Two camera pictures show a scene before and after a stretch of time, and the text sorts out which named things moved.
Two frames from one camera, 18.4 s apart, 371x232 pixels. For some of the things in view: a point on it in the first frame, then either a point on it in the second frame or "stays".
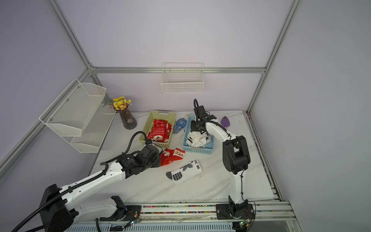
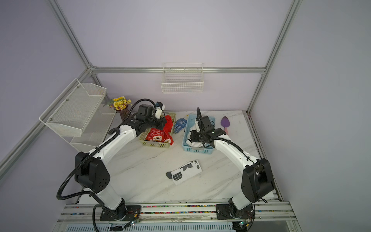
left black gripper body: [156, 163] → [154, 123]
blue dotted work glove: [179, 125] stays
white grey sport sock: [180, 174] stays
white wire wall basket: [182, 78] stays
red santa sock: [160, 131] stays
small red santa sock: [168, 155] → [168, 128]
